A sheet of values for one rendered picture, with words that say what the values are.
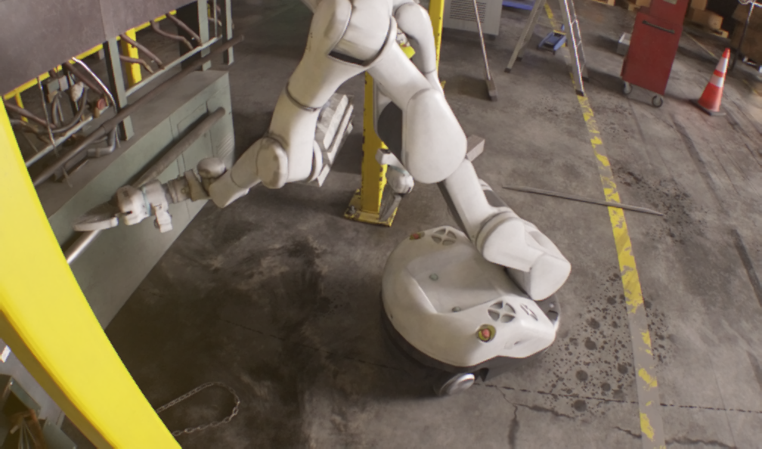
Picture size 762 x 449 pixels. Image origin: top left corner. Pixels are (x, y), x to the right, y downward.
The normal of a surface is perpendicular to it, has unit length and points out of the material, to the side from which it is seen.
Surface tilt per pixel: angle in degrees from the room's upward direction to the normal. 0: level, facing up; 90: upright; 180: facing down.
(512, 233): 90
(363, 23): 72
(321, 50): 119
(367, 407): 0
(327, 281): 0
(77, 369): 90
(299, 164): 83
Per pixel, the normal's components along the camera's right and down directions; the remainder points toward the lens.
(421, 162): 0.27, 0.59
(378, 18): 0.57, 0.16
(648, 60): -0.56, 0.46
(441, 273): 0.03, -0.83
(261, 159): -0.76, 0.05
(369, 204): -0.24, 0.55
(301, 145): 0.64, 0.43
